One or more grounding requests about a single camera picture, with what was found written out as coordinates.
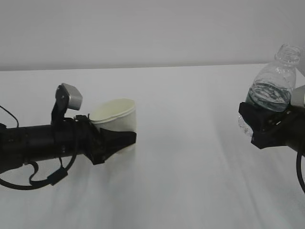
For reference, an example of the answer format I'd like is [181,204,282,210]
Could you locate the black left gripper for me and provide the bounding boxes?
[69,115,137,165]

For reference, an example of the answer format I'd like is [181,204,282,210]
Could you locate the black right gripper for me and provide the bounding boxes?
[238,102,305,151]

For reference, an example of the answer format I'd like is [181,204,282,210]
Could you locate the white paper cup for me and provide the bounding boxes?
[90,98,138,153]

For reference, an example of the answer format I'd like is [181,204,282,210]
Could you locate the clear green-label water bottle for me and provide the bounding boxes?
[236,43,305,138]

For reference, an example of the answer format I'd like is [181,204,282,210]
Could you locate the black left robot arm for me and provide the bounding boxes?
[0,115,137,173]

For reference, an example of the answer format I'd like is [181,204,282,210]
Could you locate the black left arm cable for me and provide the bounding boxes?
[0,106,77,191]

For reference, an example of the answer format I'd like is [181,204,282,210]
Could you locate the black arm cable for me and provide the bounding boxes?
[296,147,305,195]
[0,106,77,191]

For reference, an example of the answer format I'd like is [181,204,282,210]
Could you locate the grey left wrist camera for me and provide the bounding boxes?
[51,83,83,125]

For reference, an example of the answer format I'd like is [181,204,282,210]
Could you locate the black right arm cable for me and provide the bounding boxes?
[296,147,305,195]

